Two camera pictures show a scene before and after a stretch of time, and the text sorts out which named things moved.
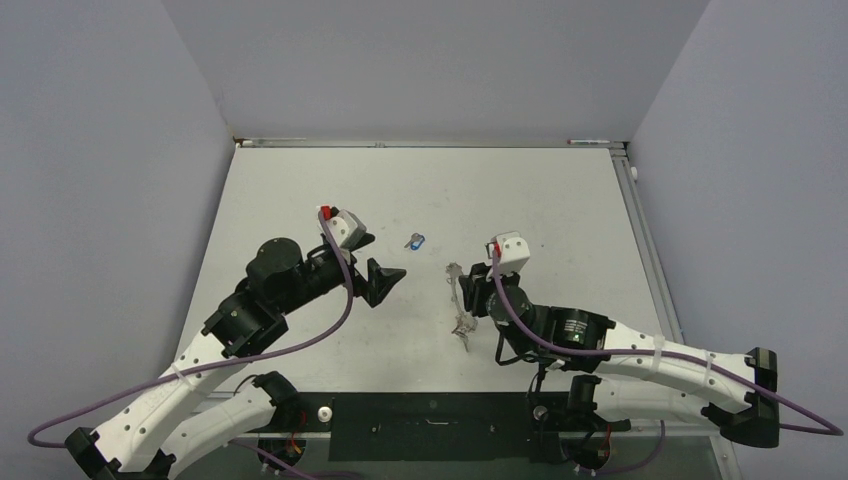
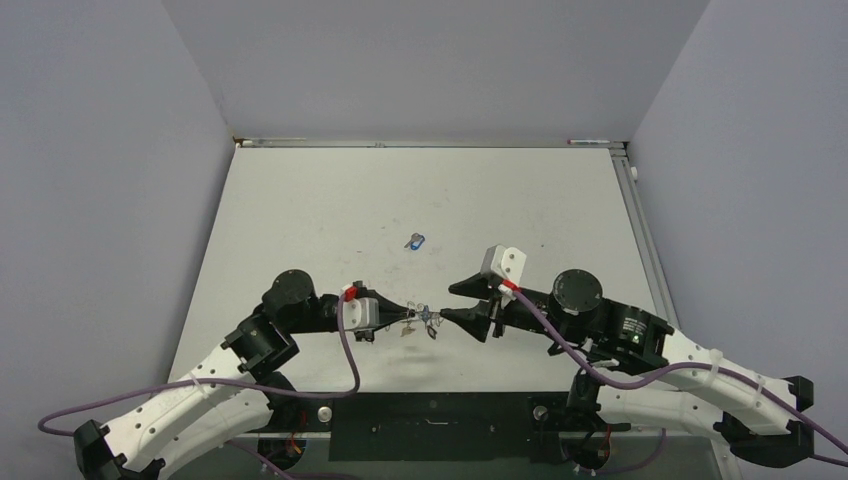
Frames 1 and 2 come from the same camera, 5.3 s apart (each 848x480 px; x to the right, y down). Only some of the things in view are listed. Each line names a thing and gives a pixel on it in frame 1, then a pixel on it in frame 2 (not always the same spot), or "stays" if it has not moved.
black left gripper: (379, 279) -> (388, 312)
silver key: (414, 237) stays
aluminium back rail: (263, 141) stays
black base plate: (448, 426) stays
